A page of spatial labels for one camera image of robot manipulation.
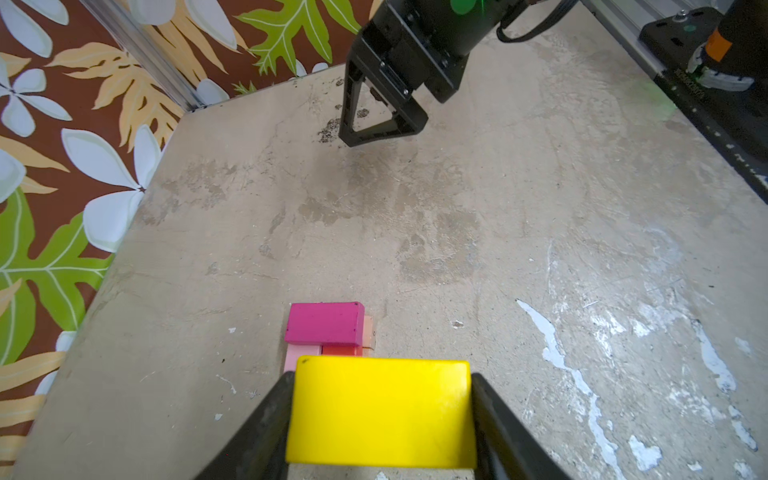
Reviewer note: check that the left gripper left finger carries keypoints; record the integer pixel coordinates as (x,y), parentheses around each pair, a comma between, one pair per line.
(258,448)

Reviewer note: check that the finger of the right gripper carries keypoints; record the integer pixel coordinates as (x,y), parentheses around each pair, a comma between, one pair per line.
(377,105)

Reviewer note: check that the yellow long block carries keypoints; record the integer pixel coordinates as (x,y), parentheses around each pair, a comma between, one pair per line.
(376,412)

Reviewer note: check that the red wood block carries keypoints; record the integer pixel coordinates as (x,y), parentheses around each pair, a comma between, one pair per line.
(342,350)

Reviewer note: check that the pink wood block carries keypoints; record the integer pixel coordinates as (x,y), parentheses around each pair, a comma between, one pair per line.
(295,351)

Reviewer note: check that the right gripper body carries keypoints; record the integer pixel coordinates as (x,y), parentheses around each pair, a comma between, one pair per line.
(411,44)

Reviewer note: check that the natural wood block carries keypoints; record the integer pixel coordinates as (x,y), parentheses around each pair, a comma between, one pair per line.
(369,338)

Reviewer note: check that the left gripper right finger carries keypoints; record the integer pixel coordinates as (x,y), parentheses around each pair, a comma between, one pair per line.
(505,448)

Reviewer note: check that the magenta wood block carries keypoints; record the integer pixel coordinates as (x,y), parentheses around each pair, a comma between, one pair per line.
(335,324)

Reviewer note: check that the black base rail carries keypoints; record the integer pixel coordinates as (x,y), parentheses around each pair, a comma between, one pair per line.
(710,58)

